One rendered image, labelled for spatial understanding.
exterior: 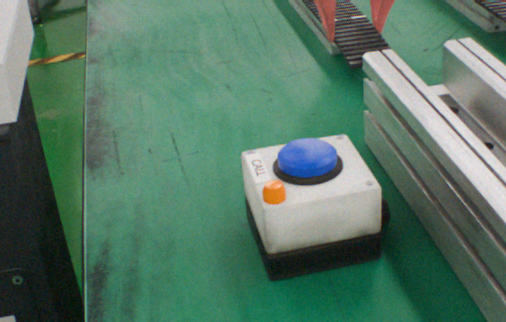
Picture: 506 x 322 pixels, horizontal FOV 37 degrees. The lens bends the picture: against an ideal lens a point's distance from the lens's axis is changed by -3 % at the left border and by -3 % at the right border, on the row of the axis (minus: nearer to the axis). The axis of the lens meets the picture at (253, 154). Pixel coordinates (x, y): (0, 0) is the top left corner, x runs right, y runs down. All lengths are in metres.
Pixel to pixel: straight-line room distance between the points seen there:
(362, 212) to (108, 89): 0.40
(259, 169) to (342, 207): 0.07
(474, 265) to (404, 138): 0.13
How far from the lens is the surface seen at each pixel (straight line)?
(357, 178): 0.52
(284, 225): 0.50
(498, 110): 0.59
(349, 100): 0.76
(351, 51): 0.80
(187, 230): 0.59
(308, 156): 0.52
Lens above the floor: 1.11
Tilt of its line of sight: 30 degrees down
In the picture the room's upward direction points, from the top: 5 degrees counter-clockwise
